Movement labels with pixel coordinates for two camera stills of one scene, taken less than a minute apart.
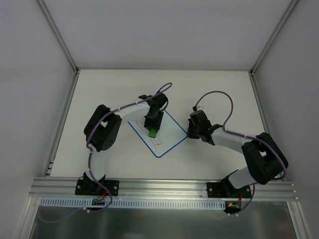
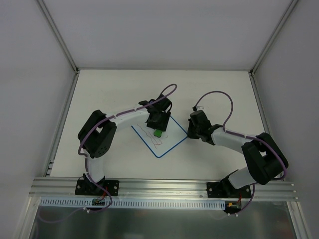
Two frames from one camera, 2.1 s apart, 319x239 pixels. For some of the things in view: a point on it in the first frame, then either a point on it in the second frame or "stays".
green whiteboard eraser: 152,133 -> 157,133
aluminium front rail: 159,189 stays
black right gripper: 193,130 stays
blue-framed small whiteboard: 170,134 stays
